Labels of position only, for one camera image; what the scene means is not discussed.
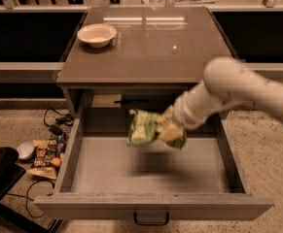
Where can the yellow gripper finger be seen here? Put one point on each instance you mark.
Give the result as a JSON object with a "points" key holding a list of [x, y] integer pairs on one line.
{"points": [[165, 116], [169, 132]]}

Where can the open grey drawer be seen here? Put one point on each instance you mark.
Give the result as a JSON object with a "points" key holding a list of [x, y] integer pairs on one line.
{"points": [[102, 177]]}

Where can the small grey bowl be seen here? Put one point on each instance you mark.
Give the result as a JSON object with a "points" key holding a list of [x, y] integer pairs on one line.
{"points": [[25, 150]]}

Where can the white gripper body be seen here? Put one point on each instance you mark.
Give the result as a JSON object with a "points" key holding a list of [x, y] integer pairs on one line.
{"points": [[184, 115]]}

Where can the orange fruit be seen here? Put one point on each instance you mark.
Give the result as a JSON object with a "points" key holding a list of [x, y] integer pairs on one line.
{"points": [[56, 161]]}

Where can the green jalapeno chip bag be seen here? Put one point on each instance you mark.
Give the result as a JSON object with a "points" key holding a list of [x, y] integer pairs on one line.
{"points": [[144, 130]]}

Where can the black drawer handle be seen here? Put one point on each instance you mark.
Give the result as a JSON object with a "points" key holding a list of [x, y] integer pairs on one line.
{"points": [[151, 219]]}

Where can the grey cabinet counter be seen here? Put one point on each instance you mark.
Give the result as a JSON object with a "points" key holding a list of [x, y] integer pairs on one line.
{"points": [[156, 49]]}

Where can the brown snack bag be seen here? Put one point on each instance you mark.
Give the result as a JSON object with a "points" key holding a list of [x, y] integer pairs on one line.
{"points": [[45, 151]]}

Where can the white bowl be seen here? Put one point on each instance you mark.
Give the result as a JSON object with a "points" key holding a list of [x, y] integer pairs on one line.
{"points": [[97, 35]]}

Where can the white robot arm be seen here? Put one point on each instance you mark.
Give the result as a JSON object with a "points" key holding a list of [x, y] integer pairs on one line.
{"points": [[226, 83]]}

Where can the black chair base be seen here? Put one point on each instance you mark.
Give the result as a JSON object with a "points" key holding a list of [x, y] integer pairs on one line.
{"points": [[10, 174]]}

